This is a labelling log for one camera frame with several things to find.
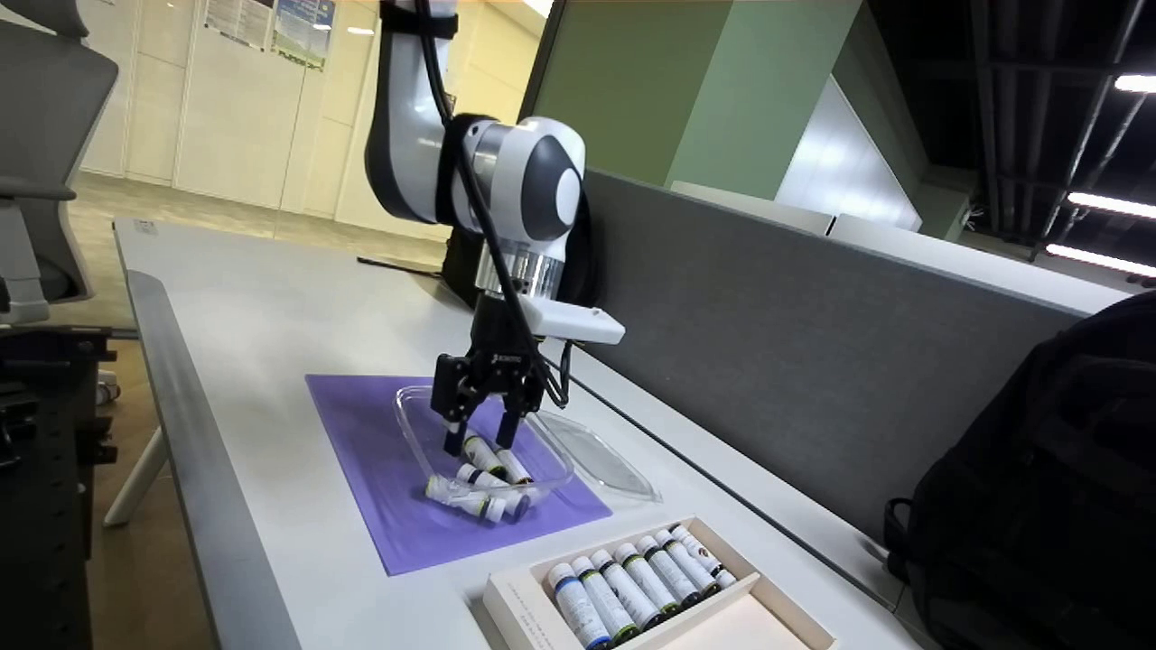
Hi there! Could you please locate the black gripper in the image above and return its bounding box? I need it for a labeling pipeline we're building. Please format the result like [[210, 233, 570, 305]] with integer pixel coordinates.
[[431, 297, 547, 456]]

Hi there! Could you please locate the white bottle top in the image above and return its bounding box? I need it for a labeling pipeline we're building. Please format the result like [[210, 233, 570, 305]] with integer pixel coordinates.
[[462, 433, 532, 488]]

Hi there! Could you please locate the white bottle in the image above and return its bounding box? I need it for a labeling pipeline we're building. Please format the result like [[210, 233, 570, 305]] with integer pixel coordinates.
[[424, 478, 532, 525], [550, 564, 611, 650], [573, 558, 636, 639], [462, 433, 532, 488], [456, 464, 521, 497], [670, 525, 736, 588], [615, 542, 679, 613], [592, 549, 656, 630], [639, 534, 712, 602]]

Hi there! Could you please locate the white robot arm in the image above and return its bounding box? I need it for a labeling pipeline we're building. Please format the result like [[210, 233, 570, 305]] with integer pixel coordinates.
[[366, 0, 621, 456]]

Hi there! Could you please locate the white bottle in tray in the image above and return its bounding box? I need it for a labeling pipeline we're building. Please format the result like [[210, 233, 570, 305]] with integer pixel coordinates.
[[573, 558, 636, 639], [670, 525, 736, 588], [550, 564, 611, 650], [592, 549, 656, 630], [639, 534, 712, 602], [615, 542, 679, 613]]

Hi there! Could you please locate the wooden tray box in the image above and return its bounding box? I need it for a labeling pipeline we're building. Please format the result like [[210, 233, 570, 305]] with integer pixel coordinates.
[[485, 522, 835, 650]]

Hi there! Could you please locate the white bottle middle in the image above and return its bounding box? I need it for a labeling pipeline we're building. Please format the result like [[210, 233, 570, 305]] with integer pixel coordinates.
[[456, 464, 521, 497]]

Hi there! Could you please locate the clear plastic container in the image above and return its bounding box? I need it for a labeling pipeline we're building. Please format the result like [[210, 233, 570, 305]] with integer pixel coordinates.
[[395, 382, 567, 504]]

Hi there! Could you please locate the purple mat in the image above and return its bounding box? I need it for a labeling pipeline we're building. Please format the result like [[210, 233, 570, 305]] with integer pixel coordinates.
[[306, 375, 606, 575]]

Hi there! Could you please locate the white bottle front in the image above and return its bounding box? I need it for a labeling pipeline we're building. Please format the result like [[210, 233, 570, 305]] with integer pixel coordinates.
[[424, 478, 532, 525]]

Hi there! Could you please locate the clear plastic lid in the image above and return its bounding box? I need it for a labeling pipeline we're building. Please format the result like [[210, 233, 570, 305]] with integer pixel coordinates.
[[535, 413, 656, 504]]

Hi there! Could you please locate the black backpack far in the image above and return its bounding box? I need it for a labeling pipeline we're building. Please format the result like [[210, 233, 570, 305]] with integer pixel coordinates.
[[441, 221, 606, 306]]

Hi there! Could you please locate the black backpack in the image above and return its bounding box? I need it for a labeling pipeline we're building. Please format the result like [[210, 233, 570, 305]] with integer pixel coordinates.
[[884, 294, 1156, 650], [441, 221, 606, 306]]

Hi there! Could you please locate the grey desk divider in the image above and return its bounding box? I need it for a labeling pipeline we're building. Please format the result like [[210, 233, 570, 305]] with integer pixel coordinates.
[[585, 174, 1121, 534]]

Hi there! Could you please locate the black equipment rack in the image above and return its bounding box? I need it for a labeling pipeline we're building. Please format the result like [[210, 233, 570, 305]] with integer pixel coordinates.
[[0, 328, 110, 650]]

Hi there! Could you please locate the black backpack near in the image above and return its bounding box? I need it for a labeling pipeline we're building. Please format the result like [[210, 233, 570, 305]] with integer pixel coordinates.
[[884, 294, 1156, 650]]

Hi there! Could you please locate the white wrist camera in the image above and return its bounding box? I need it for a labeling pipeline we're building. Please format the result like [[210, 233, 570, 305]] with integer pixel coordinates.
[[524, 299, 624, 347]]

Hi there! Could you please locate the black cable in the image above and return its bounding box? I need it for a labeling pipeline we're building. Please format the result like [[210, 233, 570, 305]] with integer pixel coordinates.
[[411, 0, 570, 413]]

